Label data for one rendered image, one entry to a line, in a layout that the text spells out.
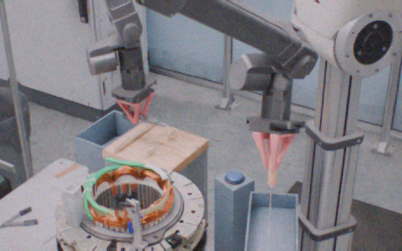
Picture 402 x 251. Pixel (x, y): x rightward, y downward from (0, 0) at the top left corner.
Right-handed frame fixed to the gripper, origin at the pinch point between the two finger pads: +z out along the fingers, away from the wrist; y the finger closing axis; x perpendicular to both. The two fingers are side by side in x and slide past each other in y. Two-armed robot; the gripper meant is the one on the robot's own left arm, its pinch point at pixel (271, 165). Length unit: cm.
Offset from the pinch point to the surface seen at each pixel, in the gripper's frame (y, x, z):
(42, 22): -237, 133, -35
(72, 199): -31.2, -23.1, 9.4
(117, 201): -19.0, -23.0, 7.6
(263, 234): -6.6, 10.2, 17.1
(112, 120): -64, 20, -1
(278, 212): -7.8, 18.0, 13.7
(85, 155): -61, 7, 7
